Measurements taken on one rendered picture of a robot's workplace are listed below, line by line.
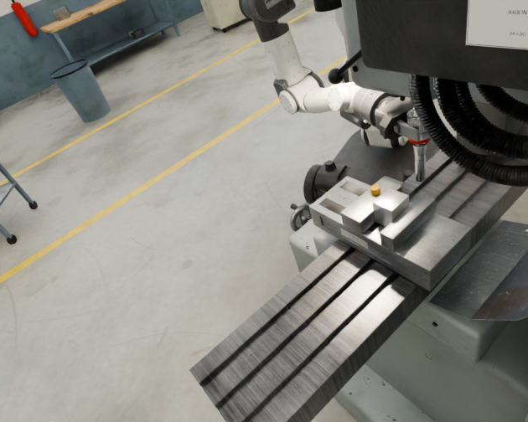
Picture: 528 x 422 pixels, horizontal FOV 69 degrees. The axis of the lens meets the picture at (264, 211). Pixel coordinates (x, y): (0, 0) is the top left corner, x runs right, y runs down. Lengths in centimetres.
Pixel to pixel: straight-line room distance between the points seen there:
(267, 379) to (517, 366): 55
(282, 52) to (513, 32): 96
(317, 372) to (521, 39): 67
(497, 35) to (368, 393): 141
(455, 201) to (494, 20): 82
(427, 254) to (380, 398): 82
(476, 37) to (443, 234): 64
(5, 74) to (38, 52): 65
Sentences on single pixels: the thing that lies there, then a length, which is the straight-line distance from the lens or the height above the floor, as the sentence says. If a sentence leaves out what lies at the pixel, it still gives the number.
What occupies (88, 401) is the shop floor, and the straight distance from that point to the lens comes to 231.
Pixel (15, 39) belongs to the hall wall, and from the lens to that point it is 800.
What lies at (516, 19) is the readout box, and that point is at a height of 156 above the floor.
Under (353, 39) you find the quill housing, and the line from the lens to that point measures 76.
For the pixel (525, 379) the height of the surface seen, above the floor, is 74.
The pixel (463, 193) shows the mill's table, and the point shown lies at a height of 94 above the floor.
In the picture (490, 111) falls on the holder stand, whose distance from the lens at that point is 117.
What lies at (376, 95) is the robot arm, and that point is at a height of 124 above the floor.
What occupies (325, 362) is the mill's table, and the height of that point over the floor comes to 94.
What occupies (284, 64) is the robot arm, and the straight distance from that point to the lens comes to 121.
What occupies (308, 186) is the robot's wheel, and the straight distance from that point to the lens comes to 182.
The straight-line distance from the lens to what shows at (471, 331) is 95.
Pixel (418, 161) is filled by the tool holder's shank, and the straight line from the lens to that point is 93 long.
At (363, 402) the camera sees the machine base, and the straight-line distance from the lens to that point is 158.
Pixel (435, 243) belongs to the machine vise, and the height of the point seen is 101.
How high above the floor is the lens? 166
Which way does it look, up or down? 39 degrees down
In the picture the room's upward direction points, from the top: 20 degrees counter-clockwise
